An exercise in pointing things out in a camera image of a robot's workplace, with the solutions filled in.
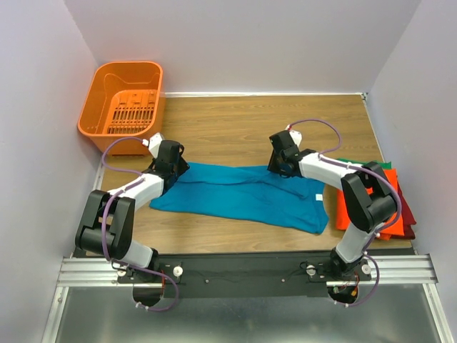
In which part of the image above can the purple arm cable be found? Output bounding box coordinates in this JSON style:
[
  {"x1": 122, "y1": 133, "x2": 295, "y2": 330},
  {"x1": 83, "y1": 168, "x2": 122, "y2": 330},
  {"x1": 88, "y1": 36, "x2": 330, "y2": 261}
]
[
  {"x1": 285, "y1": 118, "x2": 403, "y2": 308},
  {"x1": 101, "y1": 136, "x2": 181, "y2": 312}
]

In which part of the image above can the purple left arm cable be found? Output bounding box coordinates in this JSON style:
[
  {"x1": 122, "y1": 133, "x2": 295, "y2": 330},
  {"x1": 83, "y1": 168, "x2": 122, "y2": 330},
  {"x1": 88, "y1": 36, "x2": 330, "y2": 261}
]
[{"x1": 101, "y1": 136, "x2": 181, "y2": 312}]

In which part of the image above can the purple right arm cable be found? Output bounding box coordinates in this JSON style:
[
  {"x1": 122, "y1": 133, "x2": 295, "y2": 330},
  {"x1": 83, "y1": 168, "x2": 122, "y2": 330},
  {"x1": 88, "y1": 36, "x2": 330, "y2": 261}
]
[{"x1": 285, "y1": 118, "x2": 403, "y2": 308}]

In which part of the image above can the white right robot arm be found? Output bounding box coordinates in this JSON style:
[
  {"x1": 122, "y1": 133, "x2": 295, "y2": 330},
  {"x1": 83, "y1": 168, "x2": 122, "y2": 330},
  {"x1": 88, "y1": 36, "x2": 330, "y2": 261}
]
[{"x1": 268, "y1": 130, "x2": 401, "y2": 280}]

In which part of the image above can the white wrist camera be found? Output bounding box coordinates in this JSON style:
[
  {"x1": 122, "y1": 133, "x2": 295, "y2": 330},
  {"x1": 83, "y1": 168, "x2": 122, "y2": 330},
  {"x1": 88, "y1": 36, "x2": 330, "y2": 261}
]
[
  {"x1": 142, "y1": 132, "x2": 164, "y2": 158},
  {"x1": 286, "y1": 124, "x2": 302, "y2": 147}
]

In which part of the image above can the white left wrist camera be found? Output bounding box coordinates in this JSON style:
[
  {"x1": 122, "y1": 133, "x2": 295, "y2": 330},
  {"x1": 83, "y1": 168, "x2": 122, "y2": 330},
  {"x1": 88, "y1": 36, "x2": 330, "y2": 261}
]
[{"x1": 142, "y1": 132, "x2": 164, "y2": 158}]

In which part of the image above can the black mounting base plate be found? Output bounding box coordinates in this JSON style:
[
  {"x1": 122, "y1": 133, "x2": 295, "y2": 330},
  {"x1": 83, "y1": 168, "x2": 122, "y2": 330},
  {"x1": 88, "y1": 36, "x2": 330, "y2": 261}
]
[{"x1": 118, "y1": 250, "x2": 372, "y2": 300}]

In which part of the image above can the orange plastic basket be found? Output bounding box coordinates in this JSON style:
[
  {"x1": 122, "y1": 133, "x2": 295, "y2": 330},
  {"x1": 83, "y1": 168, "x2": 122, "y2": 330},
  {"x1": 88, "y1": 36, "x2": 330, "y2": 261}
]
[{"x1": 78, "y1": 61, "x2": 166, "y2": 152}]

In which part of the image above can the orange folded t-shirt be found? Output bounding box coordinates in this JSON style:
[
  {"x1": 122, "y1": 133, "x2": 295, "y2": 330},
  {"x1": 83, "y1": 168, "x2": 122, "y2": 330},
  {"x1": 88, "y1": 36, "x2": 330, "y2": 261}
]
[{"x1": 334, "y1": 167, "x2": 406, "y2": 241}]

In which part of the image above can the green folded t-shirt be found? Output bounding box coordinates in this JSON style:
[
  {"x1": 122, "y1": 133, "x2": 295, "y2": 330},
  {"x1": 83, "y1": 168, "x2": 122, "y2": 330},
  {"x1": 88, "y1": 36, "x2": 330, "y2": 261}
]
[{"x1": 337, "y1": 156, "x2": 393, "y2": 171}]

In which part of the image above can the dark red folded t-shirt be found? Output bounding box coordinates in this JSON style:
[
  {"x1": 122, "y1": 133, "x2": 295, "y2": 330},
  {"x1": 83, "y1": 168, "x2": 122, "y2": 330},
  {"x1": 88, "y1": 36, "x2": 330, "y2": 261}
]
[{"x1": 396, "y1": 184, "x2": 416, "y2": 240}]

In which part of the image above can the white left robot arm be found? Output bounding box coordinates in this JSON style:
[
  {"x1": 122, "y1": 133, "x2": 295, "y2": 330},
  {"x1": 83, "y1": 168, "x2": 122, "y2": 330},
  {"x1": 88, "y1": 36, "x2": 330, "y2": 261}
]
[{"x1": 75, "y1": 134, "x2": 189, "y2": 282}]

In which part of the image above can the blue t-shirt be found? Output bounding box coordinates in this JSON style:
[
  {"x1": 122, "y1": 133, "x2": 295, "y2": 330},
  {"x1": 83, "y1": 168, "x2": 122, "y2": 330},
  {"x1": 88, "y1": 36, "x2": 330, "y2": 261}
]
[{"x1": 149, "y1": 162, "x2": 328, "y2": 234}]

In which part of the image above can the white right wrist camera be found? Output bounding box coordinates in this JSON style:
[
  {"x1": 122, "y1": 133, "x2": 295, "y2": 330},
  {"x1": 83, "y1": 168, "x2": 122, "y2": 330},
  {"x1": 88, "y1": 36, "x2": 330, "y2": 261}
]
[{"x1": 286, "y1": 124, "x2": 302, "y2": 147}]

